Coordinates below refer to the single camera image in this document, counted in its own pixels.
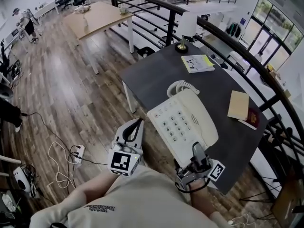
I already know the white round device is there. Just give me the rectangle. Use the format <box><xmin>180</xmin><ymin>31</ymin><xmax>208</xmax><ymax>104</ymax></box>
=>
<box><xmin>12</xmin><ymin>166</ymin><xmax>33</xmax><ymax>194</ymax></box>

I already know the white cable with plug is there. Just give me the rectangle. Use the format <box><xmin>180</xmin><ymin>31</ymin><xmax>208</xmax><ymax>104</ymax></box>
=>
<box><xmin>227</xmin><ymin>213</ymin><xmax>258</xmax><ymax>228</ymax></box>

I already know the person's left forearm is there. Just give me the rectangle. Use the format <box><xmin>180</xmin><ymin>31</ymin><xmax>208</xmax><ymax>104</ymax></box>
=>
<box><xmin>60</xmin><ymin>171</ymin><xmax>120</xmax><ymax>215</ymax></box>

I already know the rack of dark clothes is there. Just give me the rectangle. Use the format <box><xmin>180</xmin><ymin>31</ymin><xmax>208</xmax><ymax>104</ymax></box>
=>
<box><xmin>225</xmin><ymin>21</ymin><xmax>243</xmax><ymax>39</ymax></box>

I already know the cream corded telephone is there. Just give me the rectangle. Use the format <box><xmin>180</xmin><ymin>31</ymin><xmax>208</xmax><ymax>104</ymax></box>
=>
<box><xmin>147</xmin><ymin>79</ymin><xmax>219</xmax><ymax>169</ymax></box>

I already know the yellow and white booklet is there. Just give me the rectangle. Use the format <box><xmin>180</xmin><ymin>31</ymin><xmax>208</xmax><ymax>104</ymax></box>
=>
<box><xmin>180</xmin><ymin>54</ymin><xmax>216</xmax><ymax>74</ymax></box>

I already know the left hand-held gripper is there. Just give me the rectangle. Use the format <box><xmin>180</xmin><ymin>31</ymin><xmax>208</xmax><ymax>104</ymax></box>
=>
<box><xmin>107</xmin><ymin>117</ymin><xmax>145</xmax><ymax>178</ymax></box>

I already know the dark red passport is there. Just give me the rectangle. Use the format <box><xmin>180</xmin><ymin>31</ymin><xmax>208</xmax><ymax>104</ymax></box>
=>
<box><xmin>237</xmin><ymin>107</ymin><xmax>261</xmax><ymax>131</ymax></box>

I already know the black metal railing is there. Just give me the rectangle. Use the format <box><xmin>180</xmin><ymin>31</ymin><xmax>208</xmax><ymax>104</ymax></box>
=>
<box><xmin>109</xmin><ymin>0</ymin><xmax>304</xmax><ymax>182</ymax></box>

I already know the white shade brass lamp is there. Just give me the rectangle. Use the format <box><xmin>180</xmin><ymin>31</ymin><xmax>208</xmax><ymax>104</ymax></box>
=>
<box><xmin>174</xmin><ymin>11</ymin><xmax>199</xmax><ymax>55</ymax></box>

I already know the person's beige shirt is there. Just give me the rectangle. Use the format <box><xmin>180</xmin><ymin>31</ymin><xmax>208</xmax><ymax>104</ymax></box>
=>
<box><xmin>29</xmin><ymin>165</ymin><xmax>232</xmax><ymax>228</ymax></box>

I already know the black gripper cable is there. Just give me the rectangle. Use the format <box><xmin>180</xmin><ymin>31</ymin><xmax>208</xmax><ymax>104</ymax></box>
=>
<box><xmin>175</xmin><ymin>177</ymin><xmax>211</xmax><ymax>194</ymax></box>

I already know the crumpled beige bag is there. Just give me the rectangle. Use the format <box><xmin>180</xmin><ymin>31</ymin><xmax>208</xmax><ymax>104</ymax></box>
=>
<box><xmin>74</xmin><ymin>5</ymin><xmax>92</xmax><ymax>13</ymax></box>

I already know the brown wooden board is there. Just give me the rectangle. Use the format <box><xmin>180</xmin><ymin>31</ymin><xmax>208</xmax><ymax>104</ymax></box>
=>
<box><xmin>271</xmin><ymin>173</ymin><xmax>304</xmax><ymax>228</ymax></box>

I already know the black floor cable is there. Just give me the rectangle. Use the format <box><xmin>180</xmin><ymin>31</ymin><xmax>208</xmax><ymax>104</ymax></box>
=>
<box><xmin>20</xmin><ymin>112</ymin><xmax>109</xmax><ymax>190</ymax></box>

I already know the dark grey table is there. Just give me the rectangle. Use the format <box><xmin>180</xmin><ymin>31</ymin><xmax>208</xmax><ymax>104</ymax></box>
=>
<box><xmin>118</xmin><ymin>41</ymin><xmax>277</xmax><ymax>196</ymax></box>

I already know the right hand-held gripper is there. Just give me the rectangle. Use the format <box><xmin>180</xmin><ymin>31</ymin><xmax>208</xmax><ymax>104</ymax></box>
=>
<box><xmin>174</xmin><ymin>141</ymin><xmax>226</xmax><ymax>192</ymax></box>

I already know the light wooden table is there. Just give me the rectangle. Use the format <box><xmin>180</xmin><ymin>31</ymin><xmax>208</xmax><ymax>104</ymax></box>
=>
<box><xmin>62</xmin><ymin>1</ymin><xmax>135</xmax><ymax>75</ymax></box>

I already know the white floor cable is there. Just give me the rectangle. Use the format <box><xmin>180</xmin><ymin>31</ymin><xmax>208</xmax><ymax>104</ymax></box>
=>
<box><xmin>46</xmin><ymin>141</ymin><xmax>78</xmax><ymax>190</ymax></box>

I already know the person's right forearm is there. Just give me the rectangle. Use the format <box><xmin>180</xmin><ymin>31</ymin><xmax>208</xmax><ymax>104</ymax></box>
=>
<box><xmin>189</xmin><ymin>181</ymin><xmax>229</xmax><ymax>221</ymax></box>

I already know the long white desk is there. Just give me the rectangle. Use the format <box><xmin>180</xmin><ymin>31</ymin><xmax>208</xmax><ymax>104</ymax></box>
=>
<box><xmin>32</xmin><ymin>0</ymin><xmax>60</xmax><ymax>20</ymax></box>

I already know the tan paper notebook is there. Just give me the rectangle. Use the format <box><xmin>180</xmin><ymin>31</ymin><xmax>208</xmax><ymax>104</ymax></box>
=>
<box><xmin>227</xmin><ymin>90</ymin><xmax>250</xmax><ymax>121</ymax></box>

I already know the white power strip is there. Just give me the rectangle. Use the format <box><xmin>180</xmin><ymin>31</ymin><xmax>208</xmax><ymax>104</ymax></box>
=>
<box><xmin>69</xmin><ymin>144</ymin><xmax>86</xmax><ymax>165</ymax></box>

